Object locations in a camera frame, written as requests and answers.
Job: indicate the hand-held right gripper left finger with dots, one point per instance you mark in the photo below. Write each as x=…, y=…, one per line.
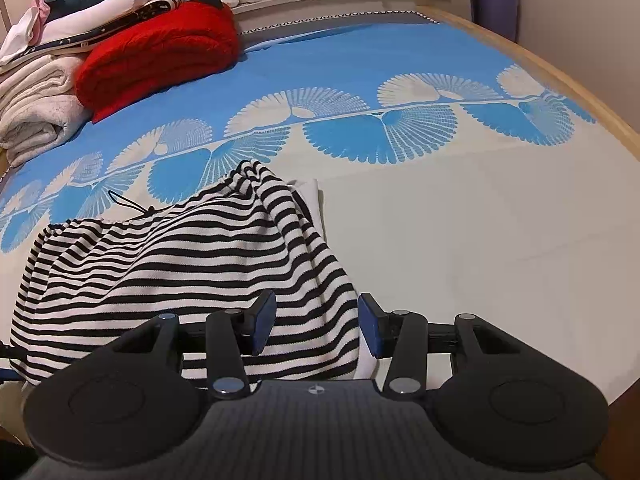
x=264, y=325

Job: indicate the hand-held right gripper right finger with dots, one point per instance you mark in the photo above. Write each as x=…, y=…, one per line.
x=371, y=327

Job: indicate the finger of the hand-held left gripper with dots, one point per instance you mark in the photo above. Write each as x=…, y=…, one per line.
x=10, y=375

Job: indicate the striped hoodie with white vest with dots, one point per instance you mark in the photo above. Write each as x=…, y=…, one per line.
x=165, y=260

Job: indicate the blue and white bed sheet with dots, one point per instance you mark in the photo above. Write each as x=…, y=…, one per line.
x=450, y=220

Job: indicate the cream folded quilt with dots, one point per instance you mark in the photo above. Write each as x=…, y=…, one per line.
x=35, y=105

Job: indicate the red folded blanket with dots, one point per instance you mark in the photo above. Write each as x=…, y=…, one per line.
x=155, y=50

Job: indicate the white windowsill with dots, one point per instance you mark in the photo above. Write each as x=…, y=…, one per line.
x=325, y=0

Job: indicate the white folded sheets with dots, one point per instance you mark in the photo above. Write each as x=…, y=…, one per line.
x=95, y=15

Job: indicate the pink cloth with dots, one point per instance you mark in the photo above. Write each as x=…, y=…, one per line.
x=39, y=17

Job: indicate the wooden bed frame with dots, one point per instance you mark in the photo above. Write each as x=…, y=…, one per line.
x=565, y=67

